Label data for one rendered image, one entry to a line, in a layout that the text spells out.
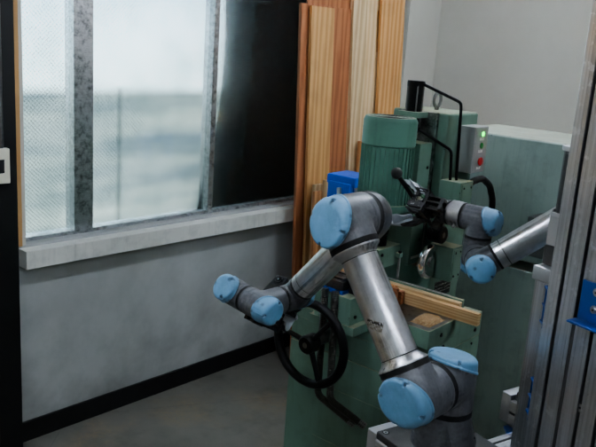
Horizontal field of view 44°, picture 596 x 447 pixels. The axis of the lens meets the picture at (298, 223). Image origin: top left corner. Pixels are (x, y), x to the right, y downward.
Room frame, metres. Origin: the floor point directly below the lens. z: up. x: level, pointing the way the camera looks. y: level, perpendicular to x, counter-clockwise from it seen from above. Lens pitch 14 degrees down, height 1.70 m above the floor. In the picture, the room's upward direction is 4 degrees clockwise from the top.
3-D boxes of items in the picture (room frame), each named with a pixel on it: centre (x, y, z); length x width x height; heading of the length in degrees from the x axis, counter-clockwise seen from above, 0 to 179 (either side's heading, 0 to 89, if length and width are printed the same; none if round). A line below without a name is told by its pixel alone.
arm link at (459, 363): (1.56, -0.37, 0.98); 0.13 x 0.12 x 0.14; 137
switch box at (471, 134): (2.55, -0.59, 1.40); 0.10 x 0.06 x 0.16; 141
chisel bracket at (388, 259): (2.41, -0.29, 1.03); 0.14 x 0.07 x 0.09; 141
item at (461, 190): (2.46, -0.53, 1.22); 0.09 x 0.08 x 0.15; 141
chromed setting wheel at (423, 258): (2.42, -0.46, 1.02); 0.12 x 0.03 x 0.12; 141
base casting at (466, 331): (2.49, -0.35, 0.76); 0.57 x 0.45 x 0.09; 141
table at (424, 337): (2.30, -0.22, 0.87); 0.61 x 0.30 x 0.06; 51
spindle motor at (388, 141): (2.39, -0.28, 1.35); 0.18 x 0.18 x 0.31
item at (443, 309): (2.33, -0.36, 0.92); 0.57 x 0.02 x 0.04; 51
